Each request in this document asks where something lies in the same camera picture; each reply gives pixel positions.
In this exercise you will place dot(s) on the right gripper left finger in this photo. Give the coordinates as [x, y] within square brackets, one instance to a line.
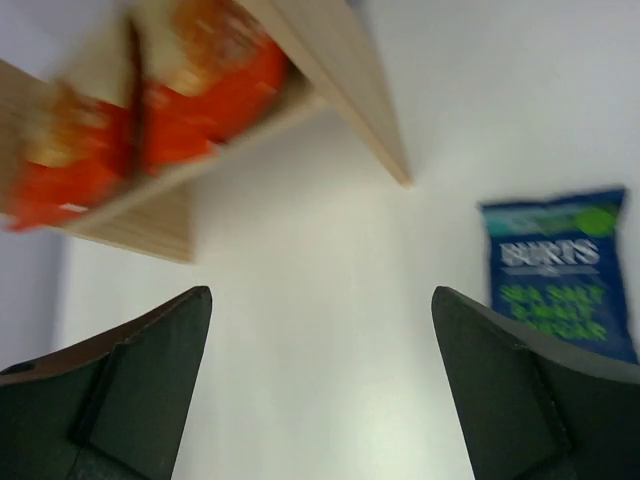
[113, 406]

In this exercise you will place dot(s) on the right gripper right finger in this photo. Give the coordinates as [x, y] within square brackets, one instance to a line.
[531, 406]

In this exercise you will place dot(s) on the blue Burts sea salt bag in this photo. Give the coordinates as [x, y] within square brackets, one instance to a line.
[553, 266]

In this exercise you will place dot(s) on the cassava chips bag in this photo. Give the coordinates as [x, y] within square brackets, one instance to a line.
[77, 152]
[210, 72]

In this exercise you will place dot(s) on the wooden two-tier shelf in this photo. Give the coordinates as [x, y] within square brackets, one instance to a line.
[331, 62]

